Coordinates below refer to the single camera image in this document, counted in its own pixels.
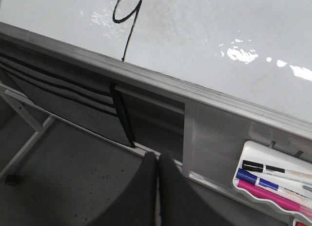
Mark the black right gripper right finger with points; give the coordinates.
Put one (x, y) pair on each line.
(181, 205)

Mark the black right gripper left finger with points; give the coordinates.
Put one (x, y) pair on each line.
(135, 206)

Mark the white black whiteboard marker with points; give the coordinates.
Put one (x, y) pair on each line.
(277, 171)

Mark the blue capped marker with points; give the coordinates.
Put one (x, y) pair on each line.
(273, 188)

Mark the white plastic marker tray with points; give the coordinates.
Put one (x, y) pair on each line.
(259, 153)

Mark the pink marker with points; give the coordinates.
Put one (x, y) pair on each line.
(264, 194)

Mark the grey fabric pocket organizer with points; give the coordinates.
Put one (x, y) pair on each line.
(71, 92)

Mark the black caster wheel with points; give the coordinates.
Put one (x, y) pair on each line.
(13, 180)

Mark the white whiteboard stand frame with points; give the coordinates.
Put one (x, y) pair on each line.
(18, 100)

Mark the white whiteboard with frame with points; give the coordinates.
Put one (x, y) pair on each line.
(249, 57)

